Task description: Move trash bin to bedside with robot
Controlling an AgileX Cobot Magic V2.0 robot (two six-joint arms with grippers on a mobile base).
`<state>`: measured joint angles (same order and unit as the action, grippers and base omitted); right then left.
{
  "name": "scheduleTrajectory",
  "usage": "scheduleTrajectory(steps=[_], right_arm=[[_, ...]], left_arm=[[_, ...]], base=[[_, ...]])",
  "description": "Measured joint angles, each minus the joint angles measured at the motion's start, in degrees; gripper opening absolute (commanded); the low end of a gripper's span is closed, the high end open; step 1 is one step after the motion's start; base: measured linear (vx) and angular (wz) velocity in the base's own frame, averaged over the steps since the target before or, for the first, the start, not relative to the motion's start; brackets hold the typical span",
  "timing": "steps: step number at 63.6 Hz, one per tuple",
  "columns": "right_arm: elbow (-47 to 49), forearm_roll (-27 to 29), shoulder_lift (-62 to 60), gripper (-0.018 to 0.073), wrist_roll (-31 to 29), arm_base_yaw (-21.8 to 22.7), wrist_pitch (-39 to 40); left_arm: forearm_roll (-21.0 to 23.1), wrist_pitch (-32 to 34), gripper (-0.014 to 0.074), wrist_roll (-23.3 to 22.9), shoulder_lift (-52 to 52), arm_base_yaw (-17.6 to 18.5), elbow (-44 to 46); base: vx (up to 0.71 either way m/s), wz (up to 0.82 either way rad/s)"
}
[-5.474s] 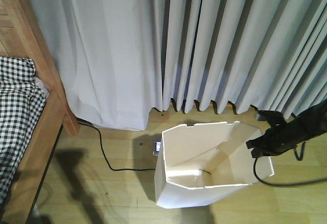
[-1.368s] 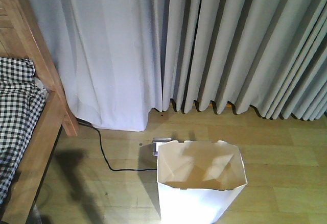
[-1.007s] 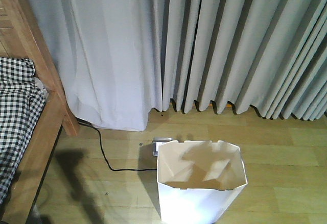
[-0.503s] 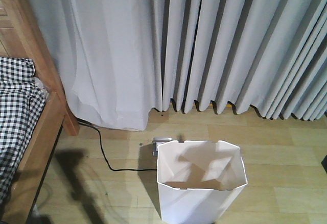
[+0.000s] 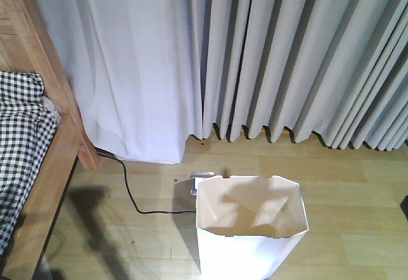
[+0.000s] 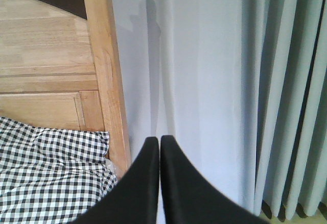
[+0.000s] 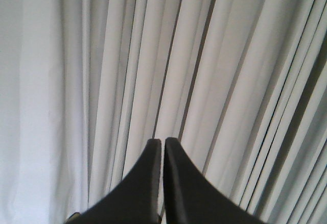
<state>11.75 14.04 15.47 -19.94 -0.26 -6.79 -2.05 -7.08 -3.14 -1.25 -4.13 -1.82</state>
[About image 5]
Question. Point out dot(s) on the white plastic trash bin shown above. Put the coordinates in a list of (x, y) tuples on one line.
[(247, 225)]

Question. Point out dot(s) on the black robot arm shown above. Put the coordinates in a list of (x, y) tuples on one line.
[(404, 206)]

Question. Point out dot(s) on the silver floor power socket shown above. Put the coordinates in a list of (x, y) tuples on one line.
[(196, 178)]

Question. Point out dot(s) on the white sheer curtain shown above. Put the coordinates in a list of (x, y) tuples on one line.
[(130, 64)]

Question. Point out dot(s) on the grey pleated curtain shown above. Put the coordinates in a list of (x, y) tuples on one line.
[(335, 68)]

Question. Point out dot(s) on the black white checkered bedding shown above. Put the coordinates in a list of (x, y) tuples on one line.
[(27, 130)]

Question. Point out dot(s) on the wooden bed frame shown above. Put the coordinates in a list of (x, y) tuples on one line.
[(26, 47)]

